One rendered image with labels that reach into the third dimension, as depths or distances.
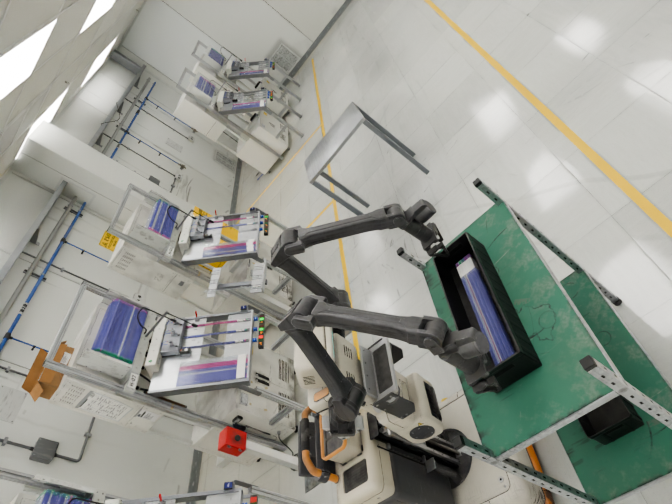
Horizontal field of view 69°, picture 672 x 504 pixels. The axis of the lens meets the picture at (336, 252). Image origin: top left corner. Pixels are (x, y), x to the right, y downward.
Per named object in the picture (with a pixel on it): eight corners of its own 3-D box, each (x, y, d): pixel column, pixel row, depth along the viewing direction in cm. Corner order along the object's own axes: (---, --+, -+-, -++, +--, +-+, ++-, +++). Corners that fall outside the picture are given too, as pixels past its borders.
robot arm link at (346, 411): (282, 299, 152) (266, 320, 145) (315, 291, 144) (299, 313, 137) (352, 398, 167) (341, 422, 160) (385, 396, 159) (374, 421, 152)
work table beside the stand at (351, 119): (429, 171, 426) (362, 117, 389) (377, 229, 449) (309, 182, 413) (414, 152, 463) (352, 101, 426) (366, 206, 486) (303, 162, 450)
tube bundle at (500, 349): (460, 268, 191) (454, 264, 190) (474, 257, 188) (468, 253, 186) (503, 375, 152) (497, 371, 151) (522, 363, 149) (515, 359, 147)
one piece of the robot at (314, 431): (348, 491, 212) (298, 488, 207) (342, 418, 239) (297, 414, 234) (356, 479, 205) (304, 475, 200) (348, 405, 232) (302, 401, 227)
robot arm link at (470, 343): (429, 319, 131) (420, 341, 125) (463, 304, 124) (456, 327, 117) (457, 349, 134) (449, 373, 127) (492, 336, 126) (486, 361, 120)
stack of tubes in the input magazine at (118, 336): (148, 311, 382) (115, 296, 370) (132, 362, 342) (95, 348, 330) (140, 320, 387) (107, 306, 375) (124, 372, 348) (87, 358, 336)
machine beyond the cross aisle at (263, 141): (304, 112, 822) (204, 37, 735) (305, 133, 758) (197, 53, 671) (257, 169, 880) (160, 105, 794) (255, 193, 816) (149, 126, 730)
